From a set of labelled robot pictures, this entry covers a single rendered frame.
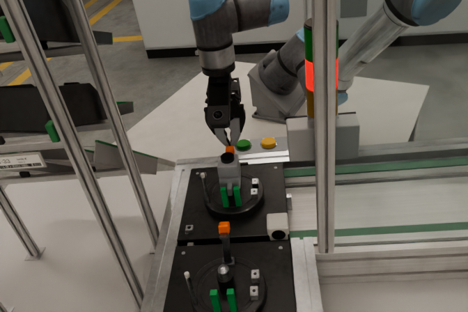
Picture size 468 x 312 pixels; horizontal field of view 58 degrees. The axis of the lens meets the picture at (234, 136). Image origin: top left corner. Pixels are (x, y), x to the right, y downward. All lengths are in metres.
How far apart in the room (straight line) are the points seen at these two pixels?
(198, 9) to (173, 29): 3.34
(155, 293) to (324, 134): 0.45
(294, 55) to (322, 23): 0.72
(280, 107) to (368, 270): 0.65
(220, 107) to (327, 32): 0.33
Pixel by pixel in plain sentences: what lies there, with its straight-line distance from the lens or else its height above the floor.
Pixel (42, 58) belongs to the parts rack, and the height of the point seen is 1.44.
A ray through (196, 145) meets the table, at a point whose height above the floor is 0.86.
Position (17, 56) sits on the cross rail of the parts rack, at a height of 1.39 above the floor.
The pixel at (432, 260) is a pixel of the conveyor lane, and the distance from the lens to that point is 0.95.
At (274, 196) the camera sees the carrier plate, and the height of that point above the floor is 0.97.
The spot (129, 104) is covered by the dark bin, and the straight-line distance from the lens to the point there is 0.95.
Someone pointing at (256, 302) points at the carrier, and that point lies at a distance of 0.78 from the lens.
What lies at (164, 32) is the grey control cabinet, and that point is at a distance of 4.19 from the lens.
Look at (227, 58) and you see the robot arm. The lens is 0.86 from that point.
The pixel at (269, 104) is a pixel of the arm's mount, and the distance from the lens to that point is 1.41.
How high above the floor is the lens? 1.64
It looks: 34 degrees down
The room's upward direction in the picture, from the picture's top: 9 degrees counter-clockwise
